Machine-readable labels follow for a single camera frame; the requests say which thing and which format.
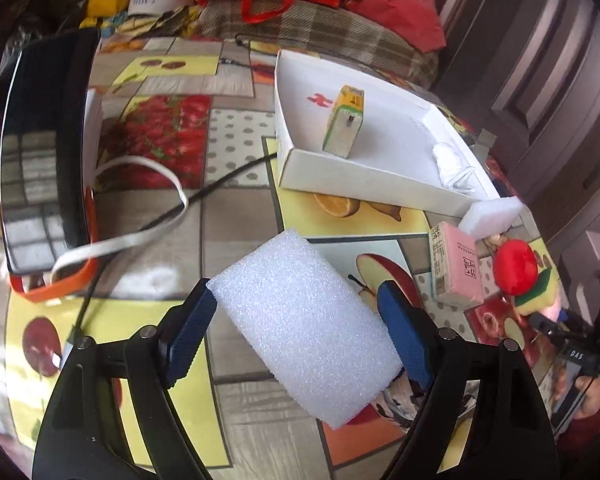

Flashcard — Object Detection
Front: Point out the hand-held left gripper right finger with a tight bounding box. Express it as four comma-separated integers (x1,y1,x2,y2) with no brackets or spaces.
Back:
377,280,561,480

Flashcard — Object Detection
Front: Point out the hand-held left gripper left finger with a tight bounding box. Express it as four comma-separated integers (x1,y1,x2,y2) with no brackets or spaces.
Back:
32,276,219,480

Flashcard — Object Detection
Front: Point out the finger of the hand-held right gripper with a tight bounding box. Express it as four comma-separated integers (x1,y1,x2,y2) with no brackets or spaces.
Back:
529,310,588,346

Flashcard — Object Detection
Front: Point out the yellow green sponge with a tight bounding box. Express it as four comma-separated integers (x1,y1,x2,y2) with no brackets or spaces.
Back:
514,266,561,316

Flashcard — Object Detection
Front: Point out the red plush apple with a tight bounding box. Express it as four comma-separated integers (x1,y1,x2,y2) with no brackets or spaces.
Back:
493,240,539,295

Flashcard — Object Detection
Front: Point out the white foam block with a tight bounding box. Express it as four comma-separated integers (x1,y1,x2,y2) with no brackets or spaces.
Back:
206,228,403,430

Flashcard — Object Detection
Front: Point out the white cardboard box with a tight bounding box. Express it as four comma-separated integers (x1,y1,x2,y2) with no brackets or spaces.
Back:
274,50,501,216

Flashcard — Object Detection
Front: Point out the person's right hand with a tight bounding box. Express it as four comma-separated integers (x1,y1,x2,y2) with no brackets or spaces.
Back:
574,375,600,420

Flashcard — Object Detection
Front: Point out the pink rectangular box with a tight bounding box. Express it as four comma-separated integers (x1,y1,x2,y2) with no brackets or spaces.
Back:
429,221,485,309

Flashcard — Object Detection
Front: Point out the small white foam piece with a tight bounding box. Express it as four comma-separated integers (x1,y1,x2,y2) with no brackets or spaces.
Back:
460,196,525,238

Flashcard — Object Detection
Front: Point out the orange tablet stand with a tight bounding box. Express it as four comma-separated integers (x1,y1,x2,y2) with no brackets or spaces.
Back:
7,185,101,303

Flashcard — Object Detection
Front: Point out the white cloth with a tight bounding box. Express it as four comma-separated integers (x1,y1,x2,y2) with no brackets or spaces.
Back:
430,142,476,192

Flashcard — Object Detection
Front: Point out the yellow green small carton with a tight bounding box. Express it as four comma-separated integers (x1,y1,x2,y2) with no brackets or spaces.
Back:
322,85,366,159

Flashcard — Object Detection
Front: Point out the brown door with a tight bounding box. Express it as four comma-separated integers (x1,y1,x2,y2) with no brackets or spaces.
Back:
430,0,600,281

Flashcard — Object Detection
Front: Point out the plaid blanket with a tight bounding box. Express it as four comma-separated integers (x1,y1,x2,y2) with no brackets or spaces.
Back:
200,0,438,88

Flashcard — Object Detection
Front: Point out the red cloth bag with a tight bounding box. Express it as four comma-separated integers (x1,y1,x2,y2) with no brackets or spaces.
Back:
340,0,448,51

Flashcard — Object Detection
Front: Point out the white flat strap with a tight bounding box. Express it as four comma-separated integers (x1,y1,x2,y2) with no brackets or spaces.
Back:
50,156,189,286

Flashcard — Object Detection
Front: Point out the black cable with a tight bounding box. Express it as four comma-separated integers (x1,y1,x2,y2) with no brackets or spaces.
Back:
72,152,281,341

